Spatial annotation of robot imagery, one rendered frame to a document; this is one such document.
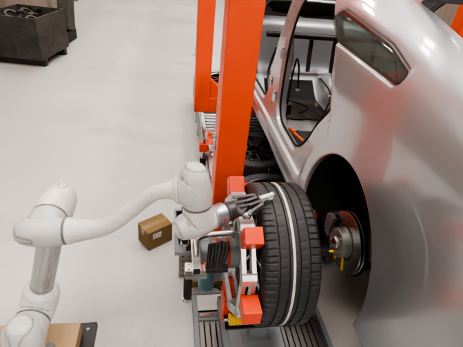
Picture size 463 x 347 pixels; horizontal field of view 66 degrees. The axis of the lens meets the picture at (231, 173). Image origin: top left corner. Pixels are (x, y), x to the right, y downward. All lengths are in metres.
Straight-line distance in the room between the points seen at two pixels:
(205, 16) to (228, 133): 1.95
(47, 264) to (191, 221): 0.72
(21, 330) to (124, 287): 1.03
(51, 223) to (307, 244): 0.95
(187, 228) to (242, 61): 0.86
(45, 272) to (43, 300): 0.16
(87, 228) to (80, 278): 1.47
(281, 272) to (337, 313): 1.34
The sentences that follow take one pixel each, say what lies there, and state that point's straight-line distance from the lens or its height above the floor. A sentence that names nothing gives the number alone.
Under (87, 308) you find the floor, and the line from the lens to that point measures 2.65.
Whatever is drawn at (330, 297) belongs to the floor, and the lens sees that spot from 2.83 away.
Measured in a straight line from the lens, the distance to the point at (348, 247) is 1.87.
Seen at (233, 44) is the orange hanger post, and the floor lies 1.69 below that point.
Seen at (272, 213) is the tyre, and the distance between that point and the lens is 1.48.
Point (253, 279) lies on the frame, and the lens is 1.48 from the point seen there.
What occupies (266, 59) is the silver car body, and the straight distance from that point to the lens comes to 3.91.
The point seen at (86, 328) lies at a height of 0.30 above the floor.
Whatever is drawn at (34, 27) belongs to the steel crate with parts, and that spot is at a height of 0.66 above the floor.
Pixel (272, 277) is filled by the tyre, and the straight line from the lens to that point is 1.45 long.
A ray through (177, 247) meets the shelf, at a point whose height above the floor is 0.45.
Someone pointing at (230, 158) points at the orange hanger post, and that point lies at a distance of 1.96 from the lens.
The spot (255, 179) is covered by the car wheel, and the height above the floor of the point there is 0.50.
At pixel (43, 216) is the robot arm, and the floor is 1.19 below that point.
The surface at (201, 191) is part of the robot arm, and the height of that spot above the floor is 1.35.
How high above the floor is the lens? 2.07
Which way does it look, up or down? 32 degrees down
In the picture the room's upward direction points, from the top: 6 degrees clockwise
